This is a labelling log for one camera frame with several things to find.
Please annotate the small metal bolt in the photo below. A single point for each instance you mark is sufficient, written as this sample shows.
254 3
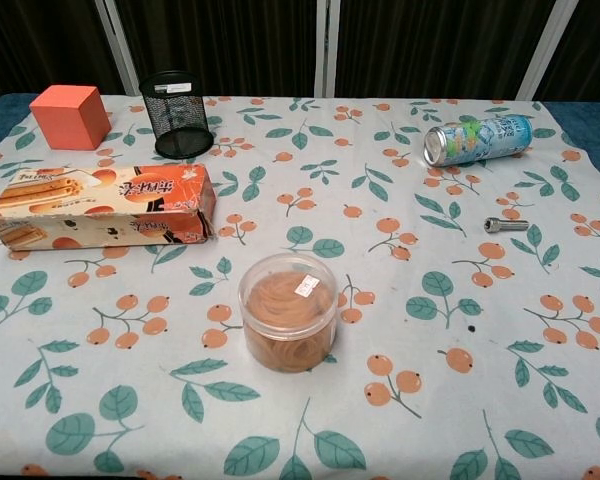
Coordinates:
505 224

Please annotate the clear jar of rubber bands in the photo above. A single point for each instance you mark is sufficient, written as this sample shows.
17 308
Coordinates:
287 312

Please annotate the fruit print tablecloth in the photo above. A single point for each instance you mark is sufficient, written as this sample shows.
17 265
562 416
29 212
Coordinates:
330 310

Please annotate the black mesh pen holder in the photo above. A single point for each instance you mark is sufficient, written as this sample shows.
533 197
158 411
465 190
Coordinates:
176 117

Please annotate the orange biscuit roll box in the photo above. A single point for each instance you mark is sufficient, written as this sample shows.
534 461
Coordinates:
100 205

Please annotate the blue drink can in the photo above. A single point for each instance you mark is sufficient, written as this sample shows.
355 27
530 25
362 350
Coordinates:
480 140

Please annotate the orange cube block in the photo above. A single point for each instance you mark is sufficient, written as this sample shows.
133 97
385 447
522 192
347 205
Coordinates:
65 120

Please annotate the white metal frame post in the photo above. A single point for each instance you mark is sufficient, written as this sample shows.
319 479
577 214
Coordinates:
117 45
326 47
542 47

